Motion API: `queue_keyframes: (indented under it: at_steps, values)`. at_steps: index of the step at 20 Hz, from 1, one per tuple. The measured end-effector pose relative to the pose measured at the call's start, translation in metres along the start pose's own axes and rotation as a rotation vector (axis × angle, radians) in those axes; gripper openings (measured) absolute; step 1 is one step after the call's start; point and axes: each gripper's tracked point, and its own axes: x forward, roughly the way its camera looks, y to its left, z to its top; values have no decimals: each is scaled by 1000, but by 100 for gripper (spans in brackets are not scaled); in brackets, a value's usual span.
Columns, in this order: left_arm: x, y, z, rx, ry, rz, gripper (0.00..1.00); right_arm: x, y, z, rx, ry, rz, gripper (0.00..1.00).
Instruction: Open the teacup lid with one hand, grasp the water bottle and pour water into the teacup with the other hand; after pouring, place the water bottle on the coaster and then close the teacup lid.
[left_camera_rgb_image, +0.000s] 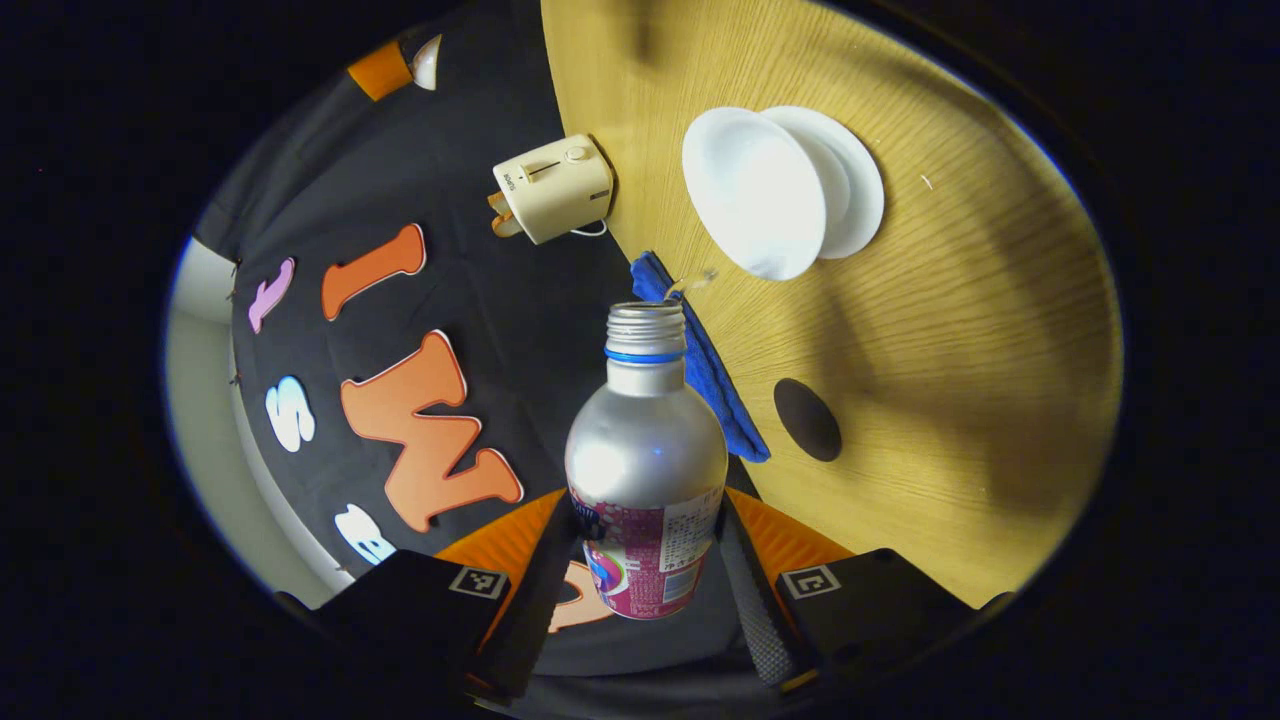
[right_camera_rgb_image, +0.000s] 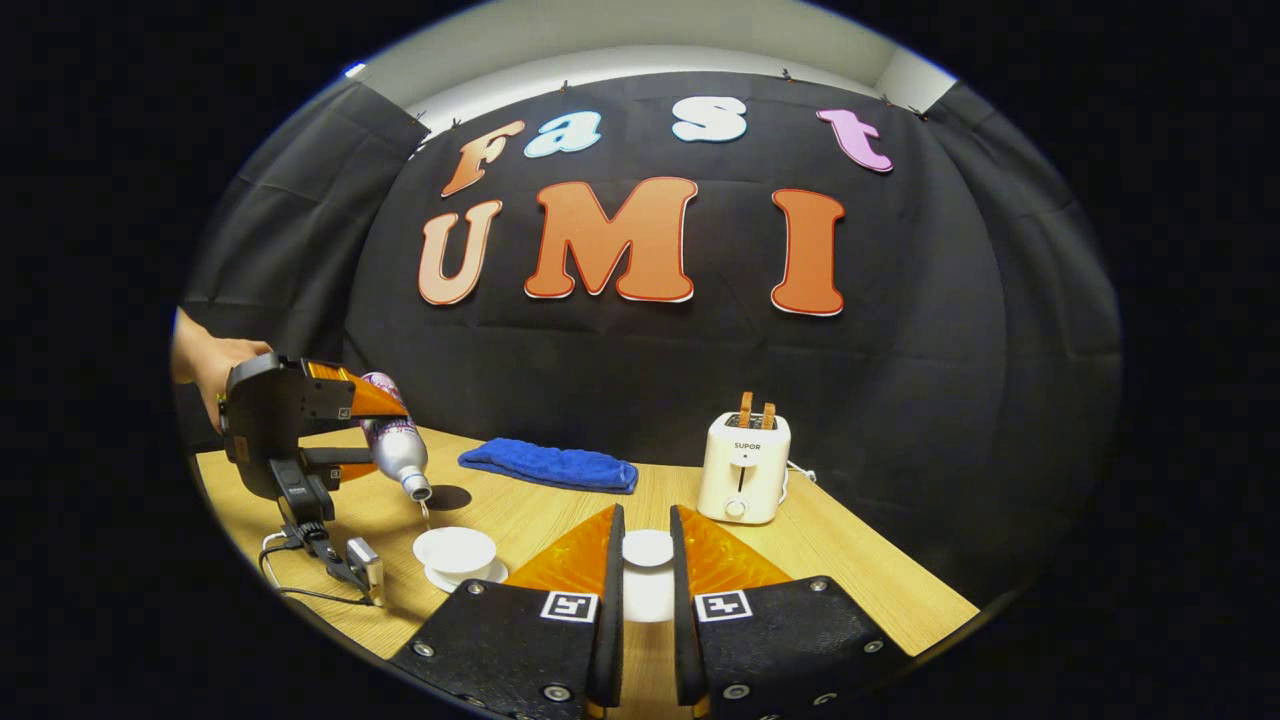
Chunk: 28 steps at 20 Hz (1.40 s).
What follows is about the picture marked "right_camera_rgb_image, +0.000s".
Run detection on black backdrop cloth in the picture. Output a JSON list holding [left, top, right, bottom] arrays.
[[180, 70, 1123, 611]]

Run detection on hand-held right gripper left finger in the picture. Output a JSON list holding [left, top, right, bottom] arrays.
[[388, 503, 627, 720]]

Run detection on blue towel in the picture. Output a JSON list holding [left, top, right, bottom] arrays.
[[458, 437, 640, 495]]

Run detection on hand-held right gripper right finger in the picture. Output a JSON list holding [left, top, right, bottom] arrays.
[[669, 504, 916, 720]]

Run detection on white saucer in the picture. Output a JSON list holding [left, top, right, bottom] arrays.
[[424, 558, 510, 594]]

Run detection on silver water bottle red label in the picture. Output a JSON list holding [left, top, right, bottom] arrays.
[[360, 372, 434, 503]]

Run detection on white toaster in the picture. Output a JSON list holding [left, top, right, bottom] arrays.
[[697, 411, 793, 525]]

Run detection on white teacup lid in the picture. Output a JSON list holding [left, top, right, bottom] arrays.
[[621, 529, 677, 623]]

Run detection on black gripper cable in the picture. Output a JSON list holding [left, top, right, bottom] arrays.
[[258, 520, 376, 608]]

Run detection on white teacup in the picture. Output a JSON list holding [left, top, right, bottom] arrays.
[[413, 526, 498, 579]]

